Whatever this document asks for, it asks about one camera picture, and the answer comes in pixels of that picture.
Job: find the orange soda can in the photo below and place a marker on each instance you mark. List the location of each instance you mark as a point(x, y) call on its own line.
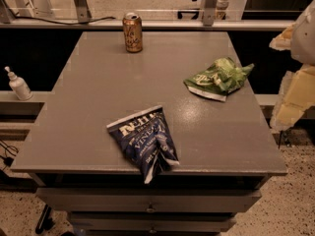
point(132, 27)

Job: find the green chip bag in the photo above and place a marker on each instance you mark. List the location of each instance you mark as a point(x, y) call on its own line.
point(219, 80)

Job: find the white pump bottle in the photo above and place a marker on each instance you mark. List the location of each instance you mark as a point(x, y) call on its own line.
point(18, 85)

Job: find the metal drawer knob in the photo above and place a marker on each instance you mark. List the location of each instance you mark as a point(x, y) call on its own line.
point(150, 209)

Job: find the blue chip bag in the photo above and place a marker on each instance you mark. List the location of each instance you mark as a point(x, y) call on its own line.
point(145, 139)

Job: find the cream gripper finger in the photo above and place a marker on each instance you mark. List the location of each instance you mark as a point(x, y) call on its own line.
point(283, 40)
point(296, 95)

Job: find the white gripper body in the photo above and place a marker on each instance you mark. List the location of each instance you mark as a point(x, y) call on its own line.
point(304, 39)

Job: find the grey drawer cabinet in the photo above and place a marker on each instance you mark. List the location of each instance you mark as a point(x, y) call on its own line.
point(226, 151)

